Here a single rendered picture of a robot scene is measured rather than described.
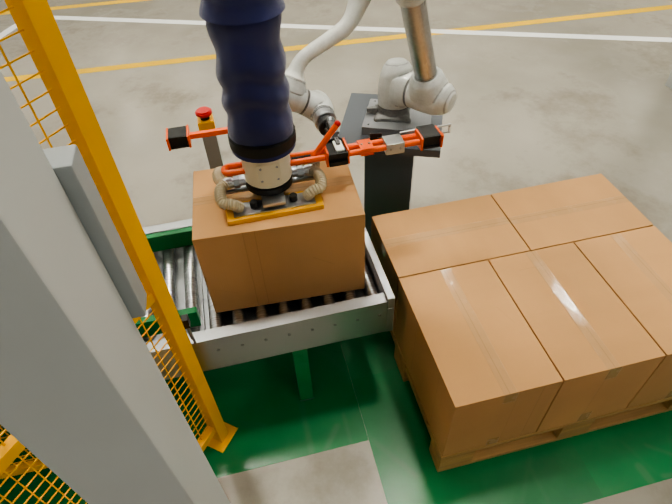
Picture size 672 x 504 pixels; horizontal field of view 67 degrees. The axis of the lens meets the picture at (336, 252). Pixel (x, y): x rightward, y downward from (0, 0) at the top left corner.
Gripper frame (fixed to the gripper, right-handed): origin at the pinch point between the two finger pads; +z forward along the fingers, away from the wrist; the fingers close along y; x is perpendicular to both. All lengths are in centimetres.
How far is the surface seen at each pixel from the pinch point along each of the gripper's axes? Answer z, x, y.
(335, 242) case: 20.6, 6.9, 24.4
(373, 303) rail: 33, -4, 48
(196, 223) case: 10, 54, 13
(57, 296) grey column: 109, 56, -62
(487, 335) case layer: 54, -42, 54
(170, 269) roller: -11, 73, 53
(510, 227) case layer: 3, -77, 53
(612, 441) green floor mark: 84, -95, 108
